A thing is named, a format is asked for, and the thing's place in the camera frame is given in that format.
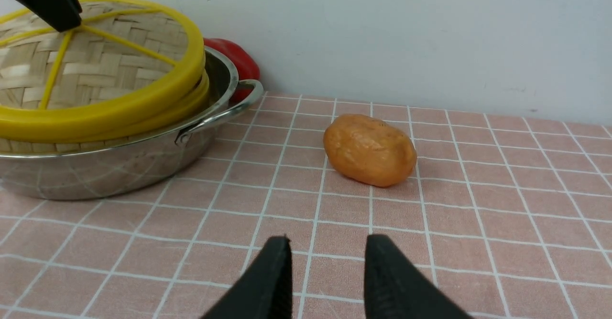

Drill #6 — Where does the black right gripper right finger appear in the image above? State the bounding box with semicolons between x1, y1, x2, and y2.
366;234;471;319

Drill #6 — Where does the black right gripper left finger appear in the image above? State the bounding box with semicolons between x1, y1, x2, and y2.
202;236;293;319

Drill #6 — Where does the yellow woven bamboo steamer lid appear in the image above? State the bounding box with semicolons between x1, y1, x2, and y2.
0;0;206;143

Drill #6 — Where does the yellow rimmed bamboo steamer basket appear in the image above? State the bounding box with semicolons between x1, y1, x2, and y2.
0;71;210;155

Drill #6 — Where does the stainless steel pot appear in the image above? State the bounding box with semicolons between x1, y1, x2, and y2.
0;47;264;201

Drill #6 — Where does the orange toy potato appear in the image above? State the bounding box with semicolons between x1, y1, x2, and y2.
323;114;417;188

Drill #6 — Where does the pink checkered tablecloth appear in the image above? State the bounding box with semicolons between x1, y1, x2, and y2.
1;94;612;319

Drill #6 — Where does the red toy pepper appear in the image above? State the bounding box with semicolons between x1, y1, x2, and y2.
203;38;261;106

